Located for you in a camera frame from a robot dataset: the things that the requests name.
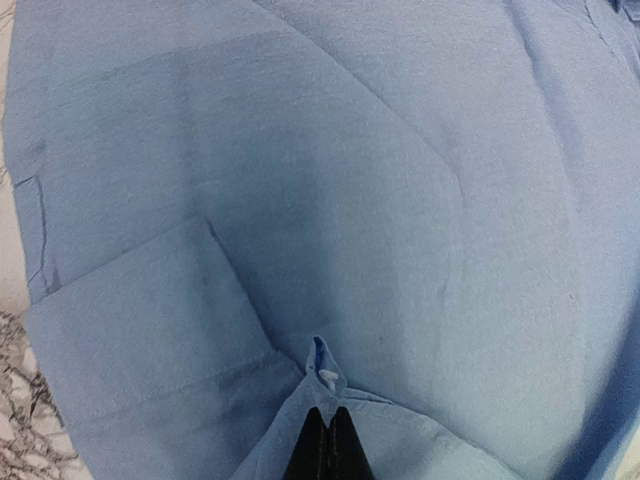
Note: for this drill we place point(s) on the light blue long sleeve shirt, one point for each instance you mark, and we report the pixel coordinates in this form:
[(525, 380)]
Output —
[(426, 212)]

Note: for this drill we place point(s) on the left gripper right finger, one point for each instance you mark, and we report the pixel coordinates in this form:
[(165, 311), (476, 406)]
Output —
[(345, 456)]

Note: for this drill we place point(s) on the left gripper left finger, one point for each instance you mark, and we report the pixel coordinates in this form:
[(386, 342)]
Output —
[(309, 457)]

